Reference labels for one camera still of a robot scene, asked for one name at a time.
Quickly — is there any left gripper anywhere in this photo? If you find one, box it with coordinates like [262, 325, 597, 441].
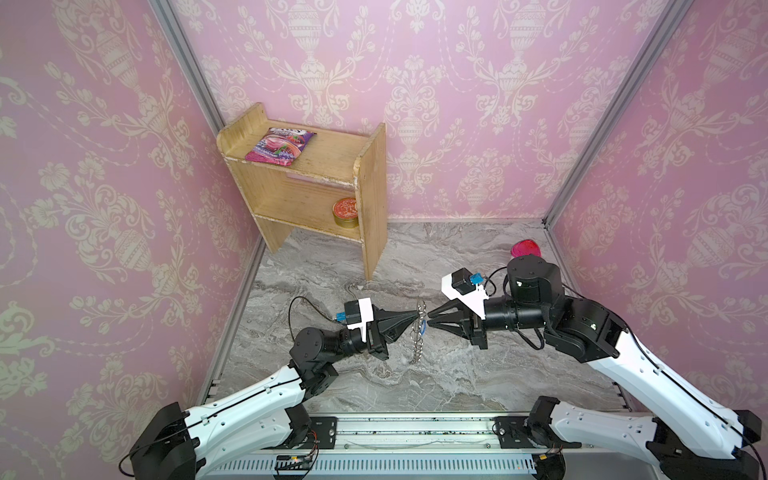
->
[325, 305, 417, 368]

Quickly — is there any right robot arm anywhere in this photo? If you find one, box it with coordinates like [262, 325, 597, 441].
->
[428, 255, 767, 479]

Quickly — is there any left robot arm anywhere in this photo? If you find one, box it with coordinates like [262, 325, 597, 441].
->
[118, 299, 420, 479]

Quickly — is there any pink lid cup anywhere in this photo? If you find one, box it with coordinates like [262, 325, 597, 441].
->
[510, 239, 542, 258]

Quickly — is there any red lid tin can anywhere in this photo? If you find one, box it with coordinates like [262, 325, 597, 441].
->
[332, 197, 359, 229]

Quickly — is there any wooden shelf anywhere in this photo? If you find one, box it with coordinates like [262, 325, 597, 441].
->
[216, 103, 388, 280]

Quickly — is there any purple snack packet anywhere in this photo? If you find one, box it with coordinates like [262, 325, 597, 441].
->
[245, 127, 316, 166]

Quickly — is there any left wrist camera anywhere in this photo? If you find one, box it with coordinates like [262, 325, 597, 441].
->
[335, 298, 374, 343]

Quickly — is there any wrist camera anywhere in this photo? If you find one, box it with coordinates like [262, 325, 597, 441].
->
[335, 298, 374, 343]
[441, 268, 490, 320]

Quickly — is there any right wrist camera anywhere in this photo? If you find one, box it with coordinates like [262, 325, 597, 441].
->
[441, 268, 490, 320]

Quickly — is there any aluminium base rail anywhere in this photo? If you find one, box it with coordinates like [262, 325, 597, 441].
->
[167, 411, 637, 455]

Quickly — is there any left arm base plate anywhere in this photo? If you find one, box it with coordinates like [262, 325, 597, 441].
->
[299, 416, 339, 450]

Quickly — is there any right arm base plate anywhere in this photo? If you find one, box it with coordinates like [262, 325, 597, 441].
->
[491, 415, 533, 449]

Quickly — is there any perforated cable tray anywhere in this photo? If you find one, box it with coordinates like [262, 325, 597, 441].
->
[207, 451, 537, 479]

